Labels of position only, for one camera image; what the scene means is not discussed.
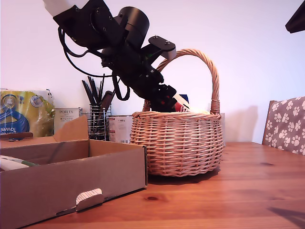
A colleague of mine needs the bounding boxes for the red white mini bunnies bag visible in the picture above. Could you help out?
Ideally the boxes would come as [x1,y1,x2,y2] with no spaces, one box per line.
[173,93,212,115]

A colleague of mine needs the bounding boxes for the open cardboard box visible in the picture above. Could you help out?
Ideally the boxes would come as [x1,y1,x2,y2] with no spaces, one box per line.
[0,115,149,229]

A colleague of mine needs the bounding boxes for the white label tin can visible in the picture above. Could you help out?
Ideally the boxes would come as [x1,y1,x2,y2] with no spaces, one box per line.
[108,115,133,144]

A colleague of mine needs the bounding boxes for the long thin black cable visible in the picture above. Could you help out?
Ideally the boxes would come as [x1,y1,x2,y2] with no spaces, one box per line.
[58,26,112,78]

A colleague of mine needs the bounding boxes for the wire utensil holder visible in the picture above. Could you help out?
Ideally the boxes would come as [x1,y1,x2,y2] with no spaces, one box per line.
[88,104,113,141]

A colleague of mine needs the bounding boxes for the thin black stick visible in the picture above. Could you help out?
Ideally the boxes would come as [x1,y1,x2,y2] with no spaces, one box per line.
[99,73,106,97]
[81,80,96,105]
[87,75,100,105]

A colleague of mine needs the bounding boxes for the woven wicker basket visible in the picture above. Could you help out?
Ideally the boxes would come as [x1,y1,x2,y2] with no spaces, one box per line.
[130,49,224,177]

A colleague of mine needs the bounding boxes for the white printed paper sheet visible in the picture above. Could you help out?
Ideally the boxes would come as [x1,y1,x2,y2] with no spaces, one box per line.
[75,188,103,205]

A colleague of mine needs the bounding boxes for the white Porlex box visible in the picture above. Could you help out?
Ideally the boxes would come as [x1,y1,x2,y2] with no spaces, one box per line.
[54,107,83,138]

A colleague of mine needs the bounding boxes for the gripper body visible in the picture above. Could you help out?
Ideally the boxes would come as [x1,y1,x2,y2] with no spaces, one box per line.
[130,68,177,113]

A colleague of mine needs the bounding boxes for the white Galaxy eggs bag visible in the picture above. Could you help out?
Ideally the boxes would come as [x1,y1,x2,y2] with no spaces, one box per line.
[0,155,40,172]

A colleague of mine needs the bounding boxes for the dark wooden handled utensil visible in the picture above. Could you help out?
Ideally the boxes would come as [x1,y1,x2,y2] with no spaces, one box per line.
[101,90,114,113]

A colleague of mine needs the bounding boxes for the thick black cable loop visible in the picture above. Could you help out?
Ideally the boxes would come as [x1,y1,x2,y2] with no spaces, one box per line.
[113,73,131,101]

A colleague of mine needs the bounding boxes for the yellow blue kitchen towel pack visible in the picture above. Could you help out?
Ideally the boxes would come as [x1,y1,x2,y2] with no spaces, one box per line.
[0,88,56,140]

